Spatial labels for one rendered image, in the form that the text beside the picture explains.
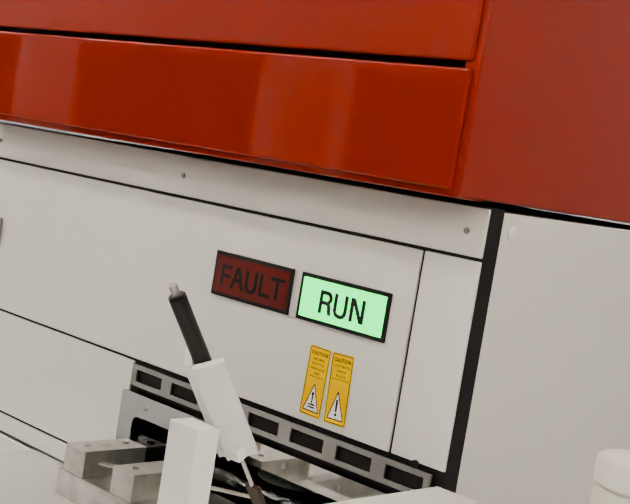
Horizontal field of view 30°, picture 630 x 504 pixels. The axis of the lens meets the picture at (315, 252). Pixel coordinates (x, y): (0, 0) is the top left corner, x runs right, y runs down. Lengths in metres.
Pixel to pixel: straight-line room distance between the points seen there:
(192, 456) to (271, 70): 0.51
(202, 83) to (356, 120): 0.22
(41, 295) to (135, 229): 0.20
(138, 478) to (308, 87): 0.41
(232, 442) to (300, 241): 0.42
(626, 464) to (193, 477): 0.31
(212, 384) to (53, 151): 0.80
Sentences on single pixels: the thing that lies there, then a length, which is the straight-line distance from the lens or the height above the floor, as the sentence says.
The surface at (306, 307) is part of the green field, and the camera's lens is 1.19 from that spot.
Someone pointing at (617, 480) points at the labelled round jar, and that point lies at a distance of 0.87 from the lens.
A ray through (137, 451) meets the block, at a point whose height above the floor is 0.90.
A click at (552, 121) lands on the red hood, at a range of 1.13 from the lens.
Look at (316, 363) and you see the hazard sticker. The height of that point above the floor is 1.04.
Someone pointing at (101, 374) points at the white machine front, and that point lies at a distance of 1.44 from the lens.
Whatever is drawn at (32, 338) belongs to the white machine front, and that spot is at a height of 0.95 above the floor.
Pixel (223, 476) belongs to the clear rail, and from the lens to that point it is 1.25.
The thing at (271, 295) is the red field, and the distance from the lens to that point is 1.23.
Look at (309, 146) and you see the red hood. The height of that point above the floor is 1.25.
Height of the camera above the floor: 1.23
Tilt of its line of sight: 4 degrees down
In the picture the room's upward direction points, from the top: 9 degrees clockwise
